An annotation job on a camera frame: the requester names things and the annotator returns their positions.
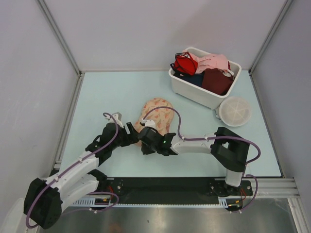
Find peach floral mesh laundry bag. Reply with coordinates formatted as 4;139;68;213
134;98;174;135

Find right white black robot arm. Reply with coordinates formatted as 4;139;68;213
138;127;250;197

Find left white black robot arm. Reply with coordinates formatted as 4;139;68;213
23;119;138;229

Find round white mesh laundry bag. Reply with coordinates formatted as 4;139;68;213
215;96;252;127

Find pink bra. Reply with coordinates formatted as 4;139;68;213
189;52;234;75

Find navy blue garment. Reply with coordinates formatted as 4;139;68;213
180;74;204;87

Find maroon garment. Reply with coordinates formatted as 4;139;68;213
202;68;234;96

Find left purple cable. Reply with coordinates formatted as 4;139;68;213
25;112;120;229

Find purple cable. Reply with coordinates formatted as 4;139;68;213
142;106;262;214
25;112;120;229

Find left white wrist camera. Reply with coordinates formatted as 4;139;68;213
109;112;123;128

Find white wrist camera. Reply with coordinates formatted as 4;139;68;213
109;112;123;128
140;119;156;130

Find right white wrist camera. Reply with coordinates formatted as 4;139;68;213
140;119;156;130

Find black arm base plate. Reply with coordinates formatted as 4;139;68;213
100;177;253;205

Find red bra black straps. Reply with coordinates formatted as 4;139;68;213
170;51;198;76

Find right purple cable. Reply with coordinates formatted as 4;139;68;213
142;106;262;214

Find left vertical aluminium post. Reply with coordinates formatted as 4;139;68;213
36;0;82;76

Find vertical aluminium post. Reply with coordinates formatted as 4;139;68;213
36;0;82;76
248;0;295;75

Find aluminium frame rail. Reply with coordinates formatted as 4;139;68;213
36;177;311;233

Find right vertical aluminium post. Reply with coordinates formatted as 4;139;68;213
248;0;295;75

